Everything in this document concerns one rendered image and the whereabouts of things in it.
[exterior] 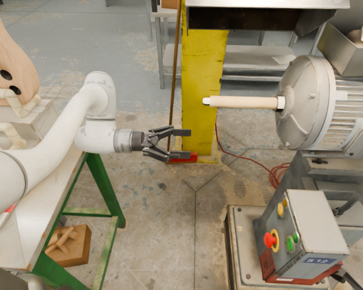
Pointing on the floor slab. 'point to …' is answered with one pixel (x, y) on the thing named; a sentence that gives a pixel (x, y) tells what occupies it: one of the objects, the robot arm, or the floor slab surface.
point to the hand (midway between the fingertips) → (187, 142)
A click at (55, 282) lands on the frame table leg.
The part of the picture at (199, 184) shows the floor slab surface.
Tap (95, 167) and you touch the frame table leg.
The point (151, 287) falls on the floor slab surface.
